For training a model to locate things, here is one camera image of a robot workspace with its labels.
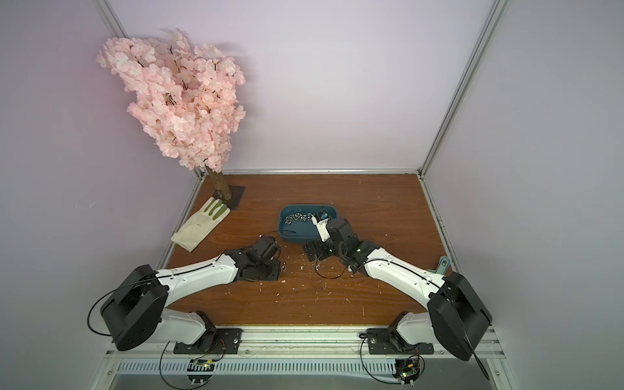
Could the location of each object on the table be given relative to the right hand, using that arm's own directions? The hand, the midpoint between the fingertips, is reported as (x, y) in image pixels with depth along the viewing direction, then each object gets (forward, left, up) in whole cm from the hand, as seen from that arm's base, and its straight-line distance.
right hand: (313, 237), depth 82 cm
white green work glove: (+11, +51, -12) cm, 53 cm away
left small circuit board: (-38, +33, -17) cm, 53 cm away
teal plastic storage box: (+15, +5, -15) cm, 22 cm away
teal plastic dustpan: (-3, -47, -13) cm, 49 cm away
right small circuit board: (-35, -29, -16) cm, 48 cm away
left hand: (-8, +12, -12) cm, 19 cm away
